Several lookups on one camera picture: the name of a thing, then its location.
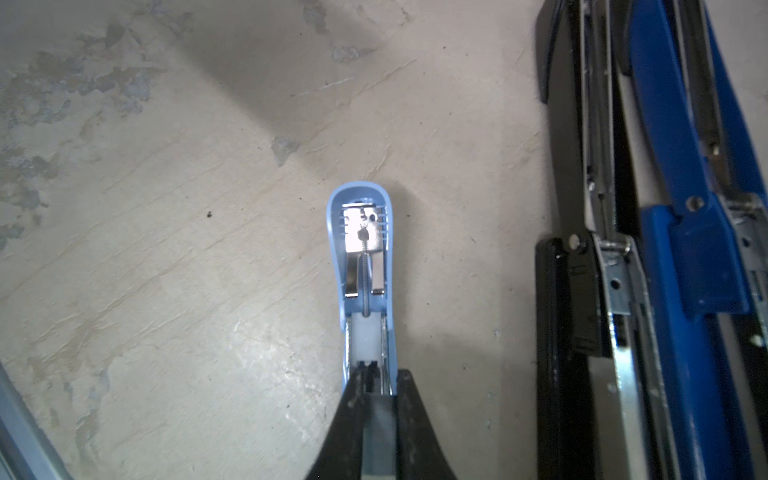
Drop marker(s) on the black stapler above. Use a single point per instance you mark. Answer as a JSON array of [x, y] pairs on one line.
[[601, 399]]

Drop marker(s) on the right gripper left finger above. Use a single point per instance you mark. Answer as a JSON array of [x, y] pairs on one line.
[[340, 456]]

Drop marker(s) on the staple strip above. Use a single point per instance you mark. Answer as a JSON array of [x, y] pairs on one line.
[[379, 451]]

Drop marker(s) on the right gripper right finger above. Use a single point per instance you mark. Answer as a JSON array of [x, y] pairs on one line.
[[419, 455]]

